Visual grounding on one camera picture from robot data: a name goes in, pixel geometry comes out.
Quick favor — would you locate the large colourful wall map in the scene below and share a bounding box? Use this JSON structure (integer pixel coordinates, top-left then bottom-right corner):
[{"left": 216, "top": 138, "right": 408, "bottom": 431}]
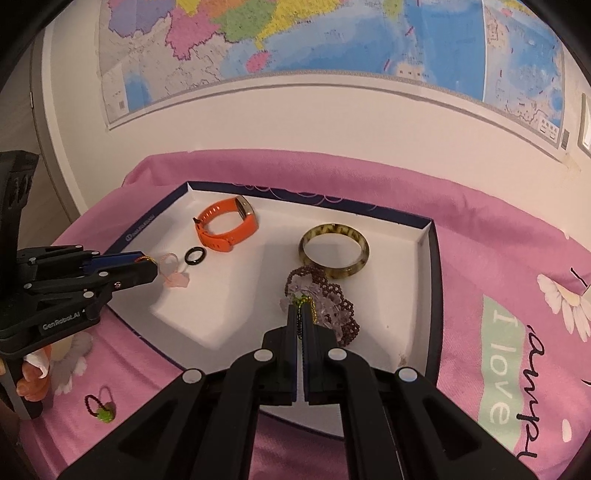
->
[{"left": 97, "top": 0, "right": 490, "bottom": 132}]

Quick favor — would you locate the green charm hair tie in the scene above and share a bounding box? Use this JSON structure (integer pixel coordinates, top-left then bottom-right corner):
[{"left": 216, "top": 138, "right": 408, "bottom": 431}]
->
[{"left": 84, "top": 387, "right": 116, "bottom": 424}]

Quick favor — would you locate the blue wall map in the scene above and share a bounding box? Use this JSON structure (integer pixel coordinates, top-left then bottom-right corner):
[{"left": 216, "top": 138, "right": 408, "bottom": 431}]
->
[{"left": 480, "top": 0, "right": 571, "bottom": 160}]

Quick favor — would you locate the white wall socket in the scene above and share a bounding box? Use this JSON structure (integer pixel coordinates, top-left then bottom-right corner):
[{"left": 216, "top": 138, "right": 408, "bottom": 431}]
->
[{"left": 577, "top": 92, "right": 591, "bottom": 153}]

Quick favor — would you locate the clear crystal bracelet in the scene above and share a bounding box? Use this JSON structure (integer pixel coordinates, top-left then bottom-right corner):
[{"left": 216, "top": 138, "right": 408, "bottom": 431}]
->
[{"left": 279, "top": 284, "right": 352, "bottom": 333}]

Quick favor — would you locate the pink printed blanket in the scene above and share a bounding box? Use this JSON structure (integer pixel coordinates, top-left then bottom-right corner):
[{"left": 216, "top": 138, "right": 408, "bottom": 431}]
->
[{"left": 21, "top": 150, "right": 591, "bottom": 480}]

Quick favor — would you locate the orange watch band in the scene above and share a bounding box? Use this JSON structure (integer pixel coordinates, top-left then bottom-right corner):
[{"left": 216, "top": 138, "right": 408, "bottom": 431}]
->
[{"left": 193, "top": 195, "right": 258, "bottom": 252}]

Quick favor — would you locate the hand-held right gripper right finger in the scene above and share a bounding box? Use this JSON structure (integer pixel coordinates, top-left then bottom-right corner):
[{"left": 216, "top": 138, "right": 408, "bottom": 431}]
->
[{"left": 300, "top": 307, "right": 536, "bottom": 480}]

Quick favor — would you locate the brown wooden door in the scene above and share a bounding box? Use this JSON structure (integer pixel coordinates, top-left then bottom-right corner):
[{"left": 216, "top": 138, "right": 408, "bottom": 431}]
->
[{"left": 0, "top": 41, "right": 42, "bottom": 155}]

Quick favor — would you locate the dark red bead bracelet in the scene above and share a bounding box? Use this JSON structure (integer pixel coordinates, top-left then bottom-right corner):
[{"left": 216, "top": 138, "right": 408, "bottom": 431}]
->
[{"left": 284, "top": 265, "right": 361, "bottom": 347}]

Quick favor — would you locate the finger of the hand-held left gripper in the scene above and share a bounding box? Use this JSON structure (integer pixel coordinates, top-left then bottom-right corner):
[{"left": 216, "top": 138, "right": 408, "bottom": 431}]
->
[
  {"left": 17, "top": 246, "right": 148, "bottom": 278},
  {"left": 24, "top": 261, "right": 160, "bottom": 306}
]

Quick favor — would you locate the hair tie with green bead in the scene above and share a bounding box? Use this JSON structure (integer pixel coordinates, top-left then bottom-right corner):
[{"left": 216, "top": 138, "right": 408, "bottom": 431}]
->
[{"left": 157, "top": 251, "right": 192, "bottom": 289}]

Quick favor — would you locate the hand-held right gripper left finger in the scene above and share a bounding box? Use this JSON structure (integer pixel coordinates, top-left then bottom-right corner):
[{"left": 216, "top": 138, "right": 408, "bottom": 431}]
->
[{"left": 58, "top": 302, "right": 301, "bottom": 480}]

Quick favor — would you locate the navy white shallow box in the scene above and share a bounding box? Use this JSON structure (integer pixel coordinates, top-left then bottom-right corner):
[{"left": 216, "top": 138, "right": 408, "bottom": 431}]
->
[{"left": 99, "top": 181, "right": 444, "bottom": 439}]

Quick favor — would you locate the person's left hand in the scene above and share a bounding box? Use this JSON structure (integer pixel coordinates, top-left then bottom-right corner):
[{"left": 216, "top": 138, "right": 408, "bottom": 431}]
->
[{"left": 16, "top": 348, "right": 52, "bottom": 402}]

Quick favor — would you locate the amber bangle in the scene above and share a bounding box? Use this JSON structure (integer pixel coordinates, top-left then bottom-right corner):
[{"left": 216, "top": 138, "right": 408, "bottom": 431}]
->
[{"left": 298, "top": 223, "right": 370, "bottom": 279}]

